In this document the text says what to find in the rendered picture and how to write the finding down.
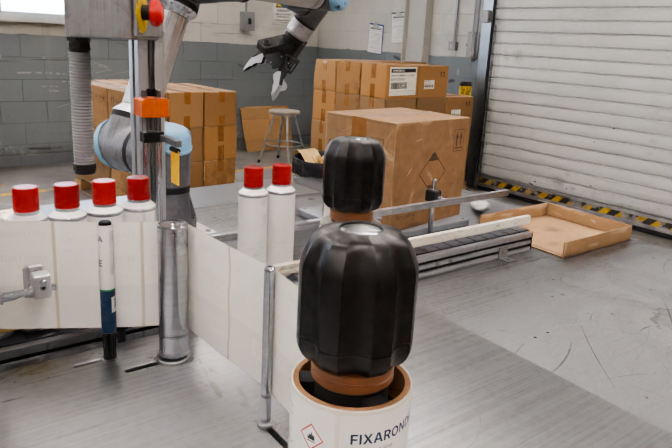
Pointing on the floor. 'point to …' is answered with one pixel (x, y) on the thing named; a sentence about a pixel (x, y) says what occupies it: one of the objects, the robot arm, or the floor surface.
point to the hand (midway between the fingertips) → (256, 85)
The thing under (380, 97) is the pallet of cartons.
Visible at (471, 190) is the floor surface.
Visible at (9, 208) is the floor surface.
